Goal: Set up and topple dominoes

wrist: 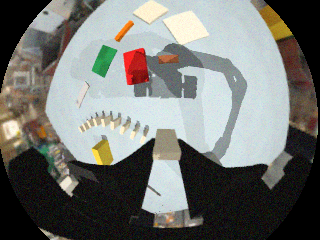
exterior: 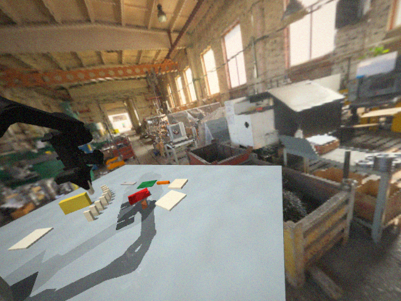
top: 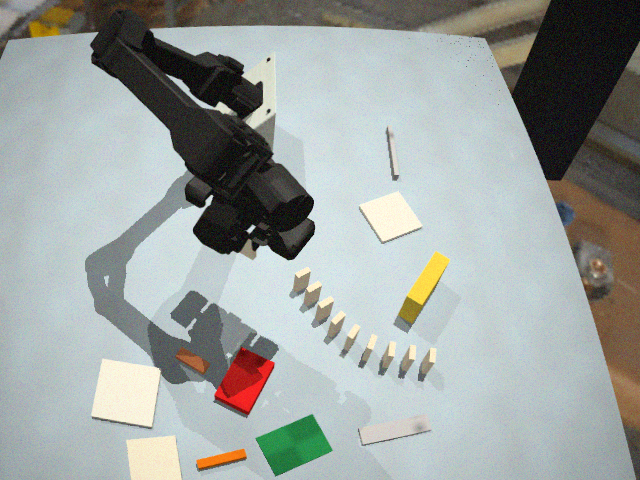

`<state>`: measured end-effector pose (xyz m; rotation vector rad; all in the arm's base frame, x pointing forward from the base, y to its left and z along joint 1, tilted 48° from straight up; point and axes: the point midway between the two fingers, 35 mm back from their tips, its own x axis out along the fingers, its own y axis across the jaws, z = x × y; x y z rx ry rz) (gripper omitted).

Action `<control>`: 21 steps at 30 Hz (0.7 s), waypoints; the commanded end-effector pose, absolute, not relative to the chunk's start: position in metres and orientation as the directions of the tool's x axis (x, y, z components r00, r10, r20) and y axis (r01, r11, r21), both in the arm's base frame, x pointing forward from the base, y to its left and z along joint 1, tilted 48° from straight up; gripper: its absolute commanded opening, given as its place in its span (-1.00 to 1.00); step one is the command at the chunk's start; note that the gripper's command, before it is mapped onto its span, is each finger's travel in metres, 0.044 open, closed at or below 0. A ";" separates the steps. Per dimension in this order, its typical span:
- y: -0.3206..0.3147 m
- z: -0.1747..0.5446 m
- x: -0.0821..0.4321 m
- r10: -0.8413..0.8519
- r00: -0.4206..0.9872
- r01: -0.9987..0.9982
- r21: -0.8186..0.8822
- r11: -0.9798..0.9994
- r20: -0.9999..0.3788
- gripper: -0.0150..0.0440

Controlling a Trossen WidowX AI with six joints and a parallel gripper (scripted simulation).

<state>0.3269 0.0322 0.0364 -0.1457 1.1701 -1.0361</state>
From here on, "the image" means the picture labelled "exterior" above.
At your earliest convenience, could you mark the red rectangular block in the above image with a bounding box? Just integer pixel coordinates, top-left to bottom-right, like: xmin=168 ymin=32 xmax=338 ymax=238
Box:
xmin=128 ymin=188 xmax=150 ymax=205

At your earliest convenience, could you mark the yellow rectangular block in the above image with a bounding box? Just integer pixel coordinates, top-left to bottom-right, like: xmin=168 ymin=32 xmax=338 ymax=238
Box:
xmin=59 ymin=193 xmax=91 ymax=214

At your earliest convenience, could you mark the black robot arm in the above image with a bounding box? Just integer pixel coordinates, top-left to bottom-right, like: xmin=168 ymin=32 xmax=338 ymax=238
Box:
xmin=0 ymin=96 xmax=104 ymax=167

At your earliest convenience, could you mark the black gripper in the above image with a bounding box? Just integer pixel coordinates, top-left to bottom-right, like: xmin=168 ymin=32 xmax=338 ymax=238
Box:
xmin=55 ymin=147 xmax=93 ymax=191

